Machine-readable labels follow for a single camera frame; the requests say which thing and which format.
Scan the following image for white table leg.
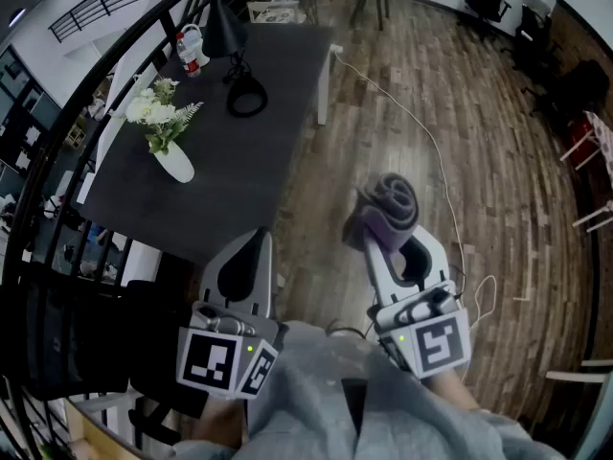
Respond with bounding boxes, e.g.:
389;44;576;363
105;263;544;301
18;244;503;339
316;43;344;127

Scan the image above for grey purple cloth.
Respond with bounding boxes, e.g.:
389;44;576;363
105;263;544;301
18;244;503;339
341;172;420;254

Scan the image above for white artificial flowers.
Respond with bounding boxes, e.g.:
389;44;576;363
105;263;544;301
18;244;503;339
109;77;205;155

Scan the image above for white jug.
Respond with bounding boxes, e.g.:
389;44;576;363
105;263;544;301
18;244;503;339
180;23;211;68

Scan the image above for white floor cable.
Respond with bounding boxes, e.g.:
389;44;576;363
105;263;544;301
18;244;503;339
334;49;499;337

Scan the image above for red chair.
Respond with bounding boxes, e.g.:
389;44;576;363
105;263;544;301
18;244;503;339
558;110;603;172

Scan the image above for black metal railing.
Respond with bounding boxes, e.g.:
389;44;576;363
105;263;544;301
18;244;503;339
0;0;226;460

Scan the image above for person's right forearm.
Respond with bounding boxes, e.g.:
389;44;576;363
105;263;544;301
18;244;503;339
424;368;481;414

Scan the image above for table with patterned cloth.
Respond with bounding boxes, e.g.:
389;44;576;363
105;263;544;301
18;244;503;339
582;109;613;189

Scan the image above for black coiled lamp cable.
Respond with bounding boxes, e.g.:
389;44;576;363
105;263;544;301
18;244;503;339
221;50;269;119

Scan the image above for clear plastic water bottle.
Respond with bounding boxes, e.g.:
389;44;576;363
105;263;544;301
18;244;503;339
175;32;203;79

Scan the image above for white vase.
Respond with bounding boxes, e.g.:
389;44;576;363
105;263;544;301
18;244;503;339
151;140;196;184

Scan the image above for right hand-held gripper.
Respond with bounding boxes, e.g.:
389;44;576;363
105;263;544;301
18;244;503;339
363;224;473;382

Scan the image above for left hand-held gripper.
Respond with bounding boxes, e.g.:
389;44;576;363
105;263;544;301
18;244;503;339
176;230;282;402

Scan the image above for person's left forearm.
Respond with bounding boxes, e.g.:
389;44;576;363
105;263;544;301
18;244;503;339
190;394;249;449

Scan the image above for grey sweater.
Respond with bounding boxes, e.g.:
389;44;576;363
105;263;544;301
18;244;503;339
170;320;569;460

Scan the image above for black lamp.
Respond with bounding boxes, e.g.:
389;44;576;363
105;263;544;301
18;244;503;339
200;0;250;59

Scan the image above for white chair patterned cushion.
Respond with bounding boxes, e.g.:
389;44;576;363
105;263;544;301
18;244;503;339
245;0;308;26

